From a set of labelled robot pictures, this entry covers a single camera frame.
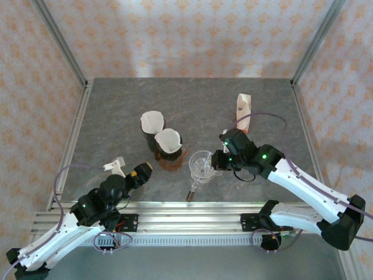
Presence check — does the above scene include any aluminium frame post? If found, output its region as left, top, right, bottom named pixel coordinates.
left=290, top=0, right=347, bottom=88
left=337, top=246, right=367, bottom=280
left=31, top=0, right=90, bottom=88

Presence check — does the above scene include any aluminium side rail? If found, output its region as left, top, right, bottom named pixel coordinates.
left=291, top=84, right=333, bottom=211
left=45, top=80, right=94, bottom=211

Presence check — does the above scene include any orange patterned white curtain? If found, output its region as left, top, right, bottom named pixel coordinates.
left=0, top=0, right=373, bottom=280

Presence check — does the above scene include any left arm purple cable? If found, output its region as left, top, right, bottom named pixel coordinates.
left=2, top=164, right=134, bottom=280

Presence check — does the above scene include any clear plastic coffee dripper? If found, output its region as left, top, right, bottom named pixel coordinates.
left=188, top=150, right=218, bottom=176

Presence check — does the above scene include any orange glass coffee server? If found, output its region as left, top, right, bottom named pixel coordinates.
left=159, top=150, right=189, bottom=172

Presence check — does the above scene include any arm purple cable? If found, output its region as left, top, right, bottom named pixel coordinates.
left=2, top=164, right=134, bottom=280
left=234, top=113, right=373, bottom=254

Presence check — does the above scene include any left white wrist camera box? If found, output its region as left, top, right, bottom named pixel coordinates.
left=103, top=156, right=126, bottom=178

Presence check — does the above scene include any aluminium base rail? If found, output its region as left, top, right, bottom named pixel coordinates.
left=30, top=201, right=350, bottom=236

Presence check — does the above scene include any grey slotted cable duct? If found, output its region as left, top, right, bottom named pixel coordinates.
left=43, top=235, right=340, bottom=247

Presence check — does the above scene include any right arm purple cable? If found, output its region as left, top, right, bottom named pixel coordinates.
left=234, top=113, right=373, bottom=254

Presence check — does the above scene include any orange white filter bag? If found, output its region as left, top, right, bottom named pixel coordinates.
left=235, top=93, right=253, bottom=134

